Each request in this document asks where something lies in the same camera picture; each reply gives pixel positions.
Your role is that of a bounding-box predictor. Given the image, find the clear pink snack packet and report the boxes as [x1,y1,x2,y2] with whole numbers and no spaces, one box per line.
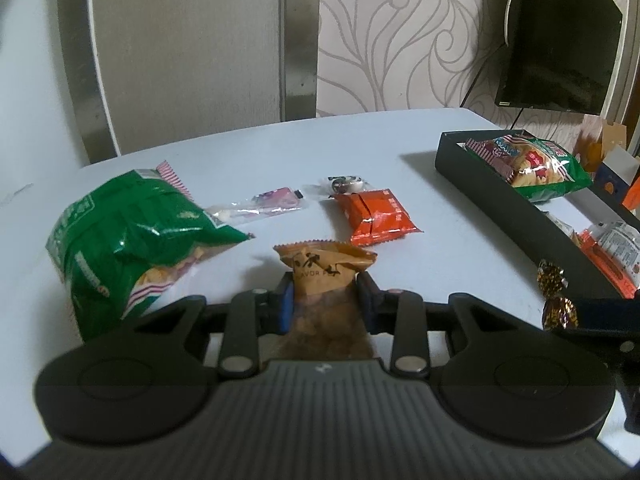
[204,187,306,226]

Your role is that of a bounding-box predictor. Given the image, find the grey white snack packet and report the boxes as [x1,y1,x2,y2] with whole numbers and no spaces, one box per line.
[597,221,640,268]

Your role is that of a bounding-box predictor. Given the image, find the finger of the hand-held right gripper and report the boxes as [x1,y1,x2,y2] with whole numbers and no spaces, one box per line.
[616,337,640,432]
[574,299,640,337]

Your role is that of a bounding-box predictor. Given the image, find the plain green snack bag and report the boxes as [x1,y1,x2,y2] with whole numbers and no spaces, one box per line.
[46,160,255,343]

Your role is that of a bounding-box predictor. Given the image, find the green white shrimp chips bag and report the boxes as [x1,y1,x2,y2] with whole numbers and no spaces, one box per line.
[464,134,593,202]

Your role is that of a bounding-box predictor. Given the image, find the black television cable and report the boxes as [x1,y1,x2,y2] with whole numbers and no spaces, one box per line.
[459,42,522,133]

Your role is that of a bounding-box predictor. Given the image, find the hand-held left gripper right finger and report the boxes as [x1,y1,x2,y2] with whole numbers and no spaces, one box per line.
[357,272,521,380]

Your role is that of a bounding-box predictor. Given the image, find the blue orange carton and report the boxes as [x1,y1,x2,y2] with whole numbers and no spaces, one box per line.
[597,147,640,211]

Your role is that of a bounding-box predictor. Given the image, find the small black white candy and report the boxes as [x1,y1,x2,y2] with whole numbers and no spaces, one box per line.
[327,175,370,197]

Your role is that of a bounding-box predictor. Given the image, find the black box with white inside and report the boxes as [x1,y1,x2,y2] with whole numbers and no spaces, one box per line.
[434,130,640,302]

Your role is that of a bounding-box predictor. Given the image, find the long red-orange snack packet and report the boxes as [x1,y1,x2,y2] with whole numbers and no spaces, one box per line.
[575,227,640,297]

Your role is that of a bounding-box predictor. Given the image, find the black wall television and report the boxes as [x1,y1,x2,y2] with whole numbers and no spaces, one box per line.
[494,0,623,117]

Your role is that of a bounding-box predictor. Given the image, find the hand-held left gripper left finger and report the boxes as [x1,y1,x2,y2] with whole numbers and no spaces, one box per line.
[125,272,295,378]

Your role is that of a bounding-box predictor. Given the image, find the brown gold foil candy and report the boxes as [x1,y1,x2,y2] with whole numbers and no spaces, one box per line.
[536,258,581,332]

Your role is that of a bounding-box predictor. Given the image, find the orange cardboard box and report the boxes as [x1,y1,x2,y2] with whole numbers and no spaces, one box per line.
[575,115,628,171]

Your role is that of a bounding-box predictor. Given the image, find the small white snack packet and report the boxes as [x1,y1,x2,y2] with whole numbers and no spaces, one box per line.
[542,210,576,236]

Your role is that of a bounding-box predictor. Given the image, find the silver refrigerator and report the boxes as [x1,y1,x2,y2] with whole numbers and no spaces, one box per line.
[57,0,321,163]

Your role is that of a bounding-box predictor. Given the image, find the orange foil snack packet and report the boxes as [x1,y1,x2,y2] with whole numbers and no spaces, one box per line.
[331,188,423,247]

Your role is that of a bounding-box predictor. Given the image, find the clear brown-top peanut packet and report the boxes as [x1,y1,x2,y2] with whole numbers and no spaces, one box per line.
[272,240,378,361]

